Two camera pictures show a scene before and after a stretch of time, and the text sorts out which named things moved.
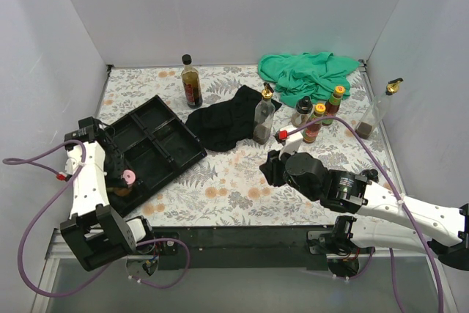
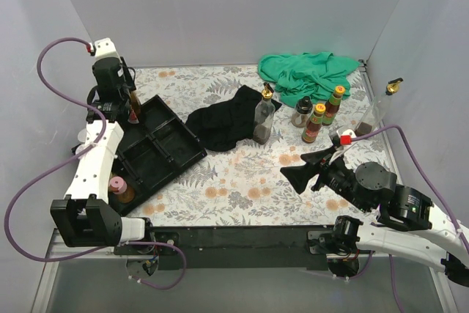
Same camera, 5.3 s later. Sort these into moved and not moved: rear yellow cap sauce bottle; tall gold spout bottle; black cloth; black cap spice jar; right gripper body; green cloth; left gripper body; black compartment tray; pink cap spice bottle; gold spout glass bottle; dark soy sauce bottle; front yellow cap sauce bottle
Moved: dark soy sauce bottle; right gripper body; left gripper body; pink cap spice bottle
Not moved: rear yellow cap sauce bottle; tall gold spout bottle; front yellow cap sauce bottle; black cap spice jar; gold spout glass bottle; black compartment tray; green cloth; black cloth
